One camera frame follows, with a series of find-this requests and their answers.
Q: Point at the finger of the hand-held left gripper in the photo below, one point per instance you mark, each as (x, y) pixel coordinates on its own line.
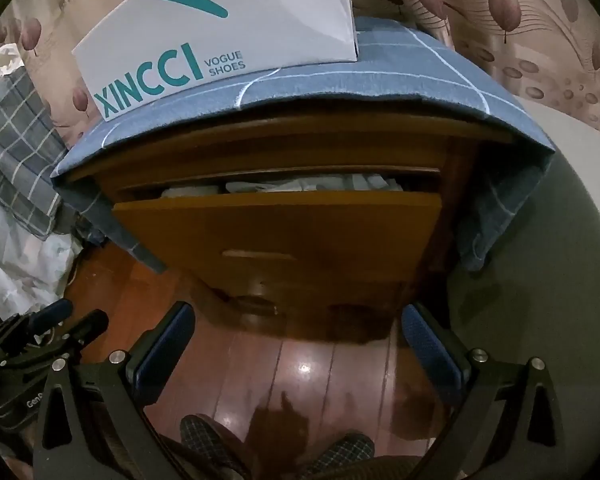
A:
(90, 325)
(55, 311)

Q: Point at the grey plaid bedding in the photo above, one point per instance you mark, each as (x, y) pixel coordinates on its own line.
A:
(15, 150)

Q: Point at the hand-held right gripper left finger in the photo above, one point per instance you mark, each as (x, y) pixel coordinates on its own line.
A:
(165, 341)

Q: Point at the white crumpled plastic sheet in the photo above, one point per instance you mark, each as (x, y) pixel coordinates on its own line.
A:
(20, 270)

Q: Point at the wooden nightstand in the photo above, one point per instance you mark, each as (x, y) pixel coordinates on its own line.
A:
(290, 145)

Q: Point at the blue checked cloth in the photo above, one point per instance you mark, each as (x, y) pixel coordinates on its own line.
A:
(405, 60)

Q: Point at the leaf print curtain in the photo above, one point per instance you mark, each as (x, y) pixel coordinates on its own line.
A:
(530, 20)

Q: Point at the white garment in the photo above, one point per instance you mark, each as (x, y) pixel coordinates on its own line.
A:
(190, 191)

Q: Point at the plaid slipper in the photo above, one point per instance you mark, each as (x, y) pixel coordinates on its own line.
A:
(340, 455)
(210, 445)

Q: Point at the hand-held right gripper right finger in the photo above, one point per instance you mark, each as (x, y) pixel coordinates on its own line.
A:
(430, 351)

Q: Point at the bed with green sheet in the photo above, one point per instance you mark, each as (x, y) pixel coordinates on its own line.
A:
(555, 285)

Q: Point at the white shoe box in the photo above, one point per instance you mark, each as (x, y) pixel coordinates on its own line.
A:
(205, 35)

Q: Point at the light grey garment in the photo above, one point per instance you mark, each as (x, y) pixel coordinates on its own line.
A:
(290, 184)

